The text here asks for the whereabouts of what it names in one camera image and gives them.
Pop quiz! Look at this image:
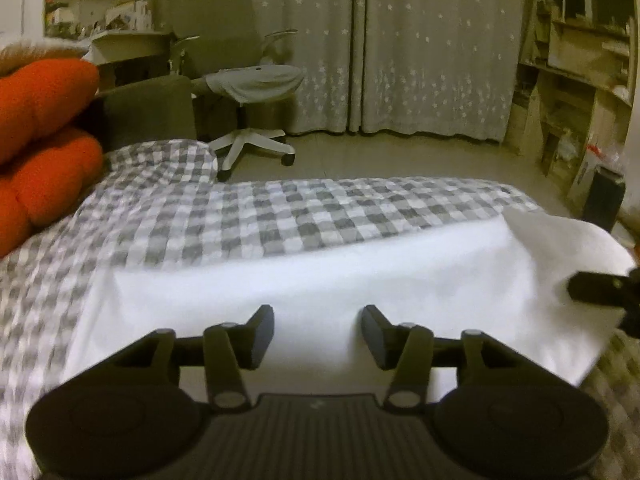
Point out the beige fluffy pillow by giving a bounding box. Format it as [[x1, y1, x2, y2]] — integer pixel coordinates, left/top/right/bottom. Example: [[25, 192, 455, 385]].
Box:
[[0, 40, 86, 73]]

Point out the grey upholstered bed end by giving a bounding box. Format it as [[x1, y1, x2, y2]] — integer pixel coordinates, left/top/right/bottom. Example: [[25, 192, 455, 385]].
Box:
[[97, 75, 198, 153]]

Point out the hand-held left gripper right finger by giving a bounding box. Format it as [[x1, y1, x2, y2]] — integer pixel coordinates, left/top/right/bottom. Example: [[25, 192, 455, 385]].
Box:
[[361, 304, 531, 408]]

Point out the white desk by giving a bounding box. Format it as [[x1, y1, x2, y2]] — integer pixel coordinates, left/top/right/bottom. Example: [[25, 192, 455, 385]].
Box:
[[87, 30, 176, 91]]

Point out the black box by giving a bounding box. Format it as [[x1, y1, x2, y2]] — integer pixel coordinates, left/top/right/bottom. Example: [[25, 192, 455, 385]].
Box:
[[582, 166, 627, 233]]

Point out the grey office chair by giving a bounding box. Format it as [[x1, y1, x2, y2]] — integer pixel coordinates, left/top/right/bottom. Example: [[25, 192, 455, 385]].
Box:
[[170, 0, 306, 183]]

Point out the white printed shirt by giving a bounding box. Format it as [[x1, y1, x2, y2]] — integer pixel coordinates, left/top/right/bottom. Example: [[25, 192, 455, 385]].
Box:
[[60, 207, 638, 406]]

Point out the grey cloth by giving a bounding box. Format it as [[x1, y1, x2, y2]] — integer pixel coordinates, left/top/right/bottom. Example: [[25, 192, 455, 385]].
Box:
[[202, 64, 306, 106]]

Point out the star print curtain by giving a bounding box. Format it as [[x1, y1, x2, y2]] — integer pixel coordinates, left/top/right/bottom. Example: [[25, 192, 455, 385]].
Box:
[[240, 0, 368, 136], [360, 0, 531, 147]]

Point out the wooden bookshelf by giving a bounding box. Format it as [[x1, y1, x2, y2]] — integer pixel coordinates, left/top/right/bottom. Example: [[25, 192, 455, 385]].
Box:
[[512, 0, 640, 211]]

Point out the orange plush cushion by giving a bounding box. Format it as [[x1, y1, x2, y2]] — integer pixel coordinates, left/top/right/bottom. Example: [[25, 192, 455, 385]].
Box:
[[0, 127, 106, 261], [0, 57, 101, 166]]

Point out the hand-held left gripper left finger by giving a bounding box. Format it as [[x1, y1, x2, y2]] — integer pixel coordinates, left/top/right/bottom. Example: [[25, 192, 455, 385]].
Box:
[[117, 304, 276, 408]]

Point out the grey checkered blanket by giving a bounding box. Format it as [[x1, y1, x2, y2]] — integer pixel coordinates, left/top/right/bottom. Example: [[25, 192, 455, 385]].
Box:
[[0, 139, 640, 480]]

